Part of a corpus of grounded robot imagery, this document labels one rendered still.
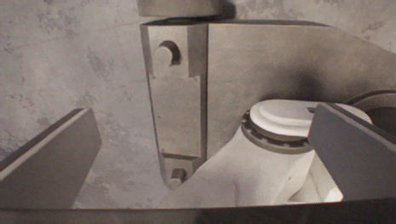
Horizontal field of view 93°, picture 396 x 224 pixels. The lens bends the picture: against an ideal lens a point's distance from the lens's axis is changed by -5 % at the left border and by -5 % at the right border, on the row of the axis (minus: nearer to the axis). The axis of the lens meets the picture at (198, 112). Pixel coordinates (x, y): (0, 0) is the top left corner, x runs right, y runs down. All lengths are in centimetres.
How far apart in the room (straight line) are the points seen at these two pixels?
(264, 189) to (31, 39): 90
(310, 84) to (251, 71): 13
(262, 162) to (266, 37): 25
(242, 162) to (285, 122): 10
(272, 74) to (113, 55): 52
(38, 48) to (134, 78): 39
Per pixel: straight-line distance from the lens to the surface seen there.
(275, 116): 36
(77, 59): 85
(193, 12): 44
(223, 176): 30
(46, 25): 89
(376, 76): 56
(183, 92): 48
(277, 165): 33
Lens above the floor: 62
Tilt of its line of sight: 59 degrees down
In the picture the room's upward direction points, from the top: 160 degrees counter-clockwise
